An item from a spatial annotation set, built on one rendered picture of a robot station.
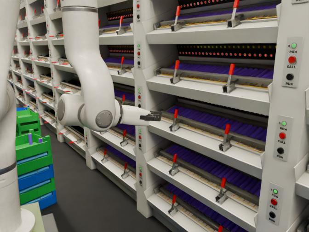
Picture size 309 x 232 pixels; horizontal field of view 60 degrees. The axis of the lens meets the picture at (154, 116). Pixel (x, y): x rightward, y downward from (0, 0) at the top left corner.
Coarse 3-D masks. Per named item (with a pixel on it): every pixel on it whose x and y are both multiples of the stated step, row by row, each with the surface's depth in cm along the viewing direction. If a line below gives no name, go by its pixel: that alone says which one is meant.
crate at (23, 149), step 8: (24, 136) 152; (32, 136) 154; (40, 136) 150; (48, 136) 142; (16, 144) 149; (24, 144) 152; (32, 144) 152; (40, 144) 140; (48, 144) 143; (16, 152) 131; (24, 152) 134; (32, 152) 137; (40, 152) 140
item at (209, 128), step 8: (168, 112) 123; (168, 120) 120; (176, 120) 118; (184, 120) 113; (192, 120) 111; (192, 128) 108; (200, 128) 106; (208, 128) 103; (216, 128) 100; (216, 136) 98; (240, 136) 92; (248, 144) 90; (256, 144) 87; (264, 144) 85
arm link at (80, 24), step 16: (64, 16) 65; (80, 16) 64; (96, 16) 68; (64, 32) 67; (80, 32) 65; (96, 32) 68; (80, 48) 66; (96, 48) 69; (80, 64) 65; (96, 64) 66; (80, 80) 64; (96, 80) 64; (112, 80) 68; (96, 96) 63; (112, 96) 66; (80, 112) 68; (96, 112) 64; (112, 112) 67; (96, 128) 66
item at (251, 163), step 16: (224, 112) 109; (240, 112) 102; (160, 128) 117; (192, 144) 103; (208, 144) 97; (240, 144) 92; (224, 160) 91; (240, 160) 85; (256, 160) 83; (256, 176) 83
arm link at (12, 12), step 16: (0, 0) 58; (16, 0) 61; (0, 16) 59; (16, 16) 63; (0, 32) 60; (0, 48) 60; (0, 64) 60; (0, 80) 59; (0, 96) 59; (0, 112) 60
